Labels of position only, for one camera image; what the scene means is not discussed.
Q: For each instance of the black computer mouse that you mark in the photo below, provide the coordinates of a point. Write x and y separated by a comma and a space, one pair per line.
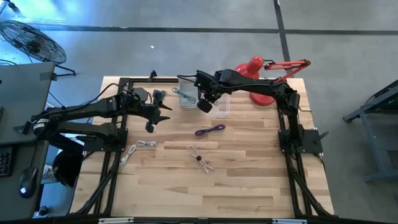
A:
28, 182

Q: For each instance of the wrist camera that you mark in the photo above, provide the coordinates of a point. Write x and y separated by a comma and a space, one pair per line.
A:
140, 94
205, 81

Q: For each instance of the red desk lamp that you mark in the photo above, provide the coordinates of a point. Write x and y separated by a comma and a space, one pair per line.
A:
253, 67

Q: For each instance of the black floor fan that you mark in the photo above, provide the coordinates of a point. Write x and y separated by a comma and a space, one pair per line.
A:
31, 42

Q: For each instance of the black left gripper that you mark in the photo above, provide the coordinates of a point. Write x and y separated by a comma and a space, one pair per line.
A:
149, 113

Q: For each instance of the black aluminium table frame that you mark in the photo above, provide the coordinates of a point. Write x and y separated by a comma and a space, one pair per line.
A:
140, 80

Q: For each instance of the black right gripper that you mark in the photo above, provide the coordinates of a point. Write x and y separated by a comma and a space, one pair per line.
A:
205, 106

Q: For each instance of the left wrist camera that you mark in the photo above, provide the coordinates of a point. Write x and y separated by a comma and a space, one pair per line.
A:
140, 94

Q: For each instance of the white storage bin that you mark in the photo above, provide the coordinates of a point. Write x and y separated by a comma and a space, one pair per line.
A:
182, 93

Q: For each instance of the white mounting bracket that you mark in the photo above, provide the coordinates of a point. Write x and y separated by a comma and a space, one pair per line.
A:
289, 221
115, 220

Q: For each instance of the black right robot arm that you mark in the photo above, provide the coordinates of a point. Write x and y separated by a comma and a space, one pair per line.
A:
264, 87

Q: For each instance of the black clamp lever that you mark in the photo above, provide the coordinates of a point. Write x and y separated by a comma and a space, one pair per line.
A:
321, 137
152, 75

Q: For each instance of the black keyboard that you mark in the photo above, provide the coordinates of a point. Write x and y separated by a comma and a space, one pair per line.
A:
4, 161

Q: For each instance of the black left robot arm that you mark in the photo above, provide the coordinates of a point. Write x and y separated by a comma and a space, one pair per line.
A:
93, 107

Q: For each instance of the clear storage bin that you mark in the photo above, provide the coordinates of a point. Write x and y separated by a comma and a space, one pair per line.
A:
222, 109

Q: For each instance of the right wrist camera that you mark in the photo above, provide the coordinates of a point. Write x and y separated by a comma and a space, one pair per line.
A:
205, 81

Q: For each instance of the black round seat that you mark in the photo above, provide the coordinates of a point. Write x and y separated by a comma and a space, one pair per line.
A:
66, 168

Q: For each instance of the grey desk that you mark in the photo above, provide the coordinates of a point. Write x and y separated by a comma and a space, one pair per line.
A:
21, 93

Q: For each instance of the blue grey metal cart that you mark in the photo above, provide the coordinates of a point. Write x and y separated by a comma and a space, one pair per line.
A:
385, 175

